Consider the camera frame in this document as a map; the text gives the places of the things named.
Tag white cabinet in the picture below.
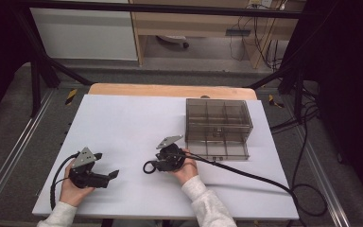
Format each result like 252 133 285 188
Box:
29 8 139 61

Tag black hair tie ring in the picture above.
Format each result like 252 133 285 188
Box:
142 160 157 175

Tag hanging black cables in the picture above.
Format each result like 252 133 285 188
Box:
229 13 286 72

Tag black metal stand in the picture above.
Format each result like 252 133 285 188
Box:
247 62 305 119
12 6 93 118

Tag yellow black tape strip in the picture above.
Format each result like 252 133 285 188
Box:
64 88 78 107
268 94 285 109

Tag black floor cables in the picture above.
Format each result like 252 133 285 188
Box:
269 84 320 133

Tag black metal crossbar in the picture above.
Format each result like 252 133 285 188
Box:
18 2 303 19

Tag transparent brown drawer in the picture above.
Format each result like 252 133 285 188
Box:
187 138 251 162

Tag person's right hand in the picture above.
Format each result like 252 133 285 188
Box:
171 148 199 186

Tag person's left hand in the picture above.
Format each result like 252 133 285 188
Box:
59 166 95 207

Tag white wall socket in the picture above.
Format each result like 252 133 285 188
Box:
248 0 273 9

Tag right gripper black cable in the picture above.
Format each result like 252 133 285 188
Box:
179 150 329 227

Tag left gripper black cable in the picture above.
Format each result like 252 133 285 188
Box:
49 151 79 212

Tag transparent brown drawer box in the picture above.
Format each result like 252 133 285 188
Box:
184 97 254 145

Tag wooden desk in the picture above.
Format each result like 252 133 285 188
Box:
129 0 306 70

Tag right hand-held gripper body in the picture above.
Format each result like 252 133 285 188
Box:
155 135 187 173

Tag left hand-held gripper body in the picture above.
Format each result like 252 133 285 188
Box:
68 146 110 189

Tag aluminium floor rail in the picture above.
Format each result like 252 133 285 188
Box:
291 126 351 227
0 89 58 218

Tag white chair base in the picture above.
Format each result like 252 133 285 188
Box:
155 34 191 50

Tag dark power strip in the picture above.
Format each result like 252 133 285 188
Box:
225 28 252 37

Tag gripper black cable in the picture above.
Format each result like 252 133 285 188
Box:
179 150 329 227
49 151 79 212

